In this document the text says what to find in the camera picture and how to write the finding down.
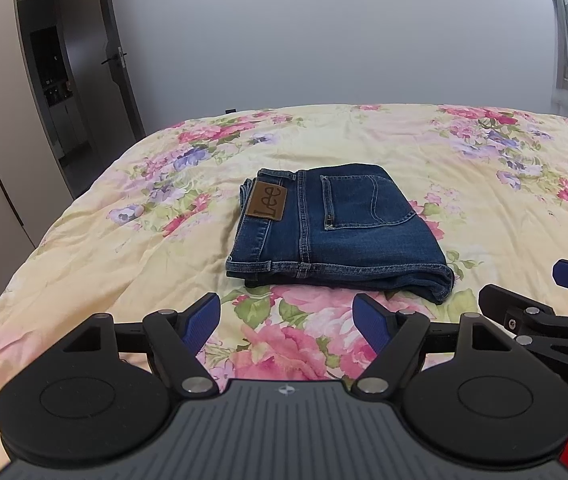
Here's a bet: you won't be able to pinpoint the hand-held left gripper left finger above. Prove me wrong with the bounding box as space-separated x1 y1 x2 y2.
58 291 222 399

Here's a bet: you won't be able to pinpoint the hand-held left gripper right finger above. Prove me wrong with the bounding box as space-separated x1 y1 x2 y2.
352 293 520 401

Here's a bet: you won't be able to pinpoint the blue denim pants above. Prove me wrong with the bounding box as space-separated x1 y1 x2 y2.
225 163 456 305

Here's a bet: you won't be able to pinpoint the floral yellow blanket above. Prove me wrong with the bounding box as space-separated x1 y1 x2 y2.
0 104 568 461

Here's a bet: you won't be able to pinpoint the hallway cabinet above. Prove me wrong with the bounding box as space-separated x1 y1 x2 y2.
30 26 91 162

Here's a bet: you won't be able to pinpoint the dark grey door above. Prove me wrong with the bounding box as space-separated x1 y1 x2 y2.
95 0 146 142

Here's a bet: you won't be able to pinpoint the door handle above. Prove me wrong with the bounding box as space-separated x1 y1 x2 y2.
101 46 128 69

